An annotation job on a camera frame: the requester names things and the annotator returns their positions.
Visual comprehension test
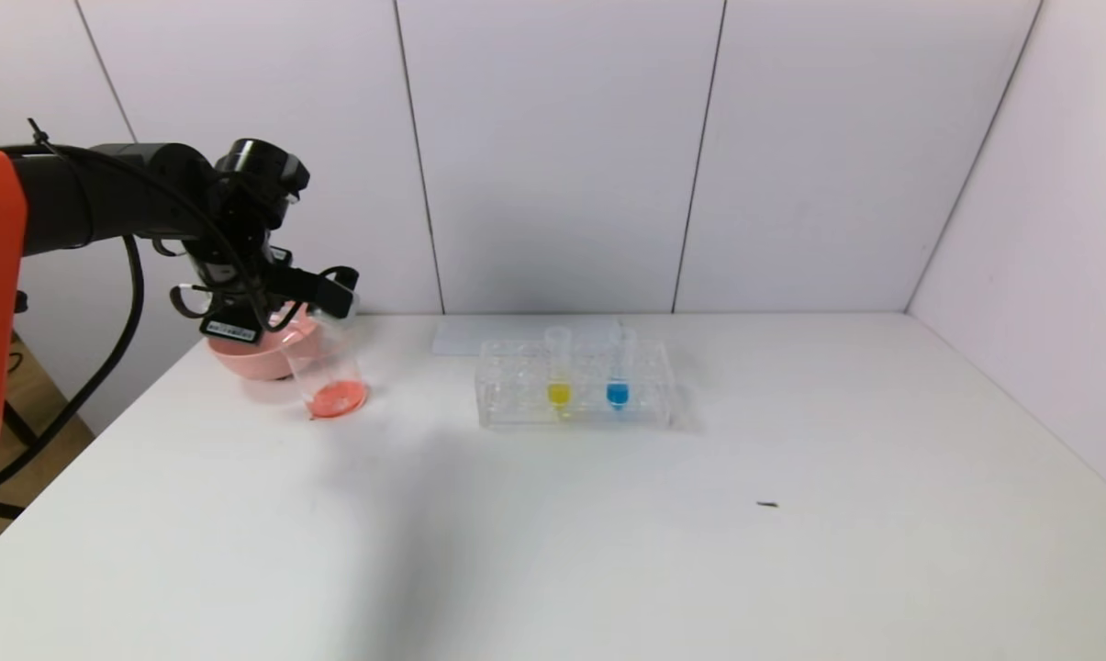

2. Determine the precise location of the test tube with yellow pigment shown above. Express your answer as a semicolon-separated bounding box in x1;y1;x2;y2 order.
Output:
545;326;574;412

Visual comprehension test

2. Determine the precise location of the clear glass beaker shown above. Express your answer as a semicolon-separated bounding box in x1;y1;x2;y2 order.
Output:
282;312;372;421

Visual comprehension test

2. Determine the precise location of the test tube with red pigment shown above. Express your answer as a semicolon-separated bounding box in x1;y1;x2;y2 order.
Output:
307;305;359;339

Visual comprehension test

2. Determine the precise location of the test tube with blue pigment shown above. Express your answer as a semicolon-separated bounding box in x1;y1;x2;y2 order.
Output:
605;320;633;412

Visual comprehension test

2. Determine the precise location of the clear acrylic test tube rack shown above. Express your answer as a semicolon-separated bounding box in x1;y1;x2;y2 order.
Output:
476;331;676;431

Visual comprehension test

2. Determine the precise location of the pink plastic bowl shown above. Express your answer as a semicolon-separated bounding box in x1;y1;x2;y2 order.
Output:
207;303;326;383

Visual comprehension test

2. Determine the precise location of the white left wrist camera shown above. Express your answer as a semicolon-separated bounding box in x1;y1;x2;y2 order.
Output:
198;308;263;346

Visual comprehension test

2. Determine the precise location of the white paper sheet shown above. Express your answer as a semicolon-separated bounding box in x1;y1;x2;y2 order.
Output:
432;317;626;358

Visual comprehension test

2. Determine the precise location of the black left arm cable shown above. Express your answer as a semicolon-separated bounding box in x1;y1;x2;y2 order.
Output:
0;234;146;497

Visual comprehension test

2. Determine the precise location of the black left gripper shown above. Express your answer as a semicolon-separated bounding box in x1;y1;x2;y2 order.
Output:
190;250;295;344

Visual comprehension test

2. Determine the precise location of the black stand leg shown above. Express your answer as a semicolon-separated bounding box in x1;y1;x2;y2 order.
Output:
2;400;36;449

